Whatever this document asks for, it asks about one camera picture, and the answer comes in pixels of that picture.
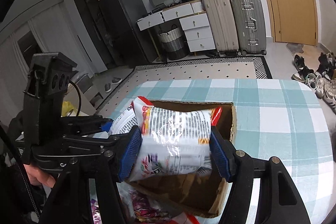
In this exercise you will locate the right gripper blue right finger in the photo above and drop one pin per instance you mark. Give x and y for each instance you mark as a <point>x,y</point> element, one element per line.
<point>222,151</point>

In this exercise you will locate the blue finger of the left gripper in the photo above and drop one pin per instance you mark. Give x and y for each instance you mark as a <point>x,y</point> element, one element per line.
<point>106,127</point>

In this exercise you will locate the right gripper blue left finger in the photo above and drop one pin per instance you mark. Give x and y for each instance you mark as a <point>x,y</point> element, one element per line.
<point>129,153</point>

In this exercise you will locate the white snack bag red ends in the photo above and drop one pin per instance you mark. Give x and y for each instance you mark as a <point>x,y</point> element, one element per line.
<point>173,142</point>

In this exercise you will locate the purple grape candy bag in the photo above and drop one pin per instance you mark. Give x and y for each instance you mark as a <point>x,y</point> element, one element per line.
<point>140,208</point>

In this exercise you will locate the person's left hand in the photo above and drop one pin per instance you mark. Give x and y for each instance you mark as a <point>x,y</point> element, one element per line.
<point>38,176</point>

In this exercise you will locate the brown cardboard SF box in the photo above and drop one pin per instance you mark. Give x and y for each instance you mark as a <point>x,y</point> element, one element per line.
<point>200,195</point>

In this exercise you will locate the grey slippers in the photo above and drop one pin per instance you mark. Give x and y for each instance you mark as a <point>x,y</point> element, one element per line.
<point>114,81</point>

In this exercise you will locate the teal plaid tablecloth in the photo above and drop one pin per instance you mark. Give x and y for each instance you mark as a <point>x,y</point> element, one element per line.
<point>280,118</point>

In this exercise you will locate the patterned floor rug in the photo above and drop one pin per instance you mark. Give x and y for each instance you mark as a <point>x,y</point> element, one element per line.
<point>239,67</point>

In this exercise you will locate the striped laundry basket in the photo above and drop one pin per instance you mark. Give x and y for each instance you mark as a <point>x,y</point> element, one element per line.
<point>173,42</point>

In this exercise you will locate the black refrigerator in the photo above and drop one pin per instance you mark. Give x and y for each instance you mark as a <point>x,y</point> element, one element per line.
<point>130,45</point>

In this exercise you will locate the shoes on floor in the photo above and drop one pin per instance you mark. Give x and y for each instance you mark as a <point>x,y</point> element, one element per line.
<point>321,81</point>

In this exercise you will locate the white drawer dresser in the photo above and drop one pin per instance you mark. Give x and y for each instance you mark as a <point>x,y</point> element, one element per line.
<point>193,20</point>

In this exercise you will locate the silver hard suitcase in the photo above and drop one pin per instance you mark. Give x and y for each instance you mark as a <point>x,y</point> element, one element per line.
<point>250,26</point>

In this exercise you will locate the beige hard suitcase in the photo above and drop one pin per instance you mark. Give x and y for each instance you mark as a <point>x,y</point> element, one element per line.
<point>222,25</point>

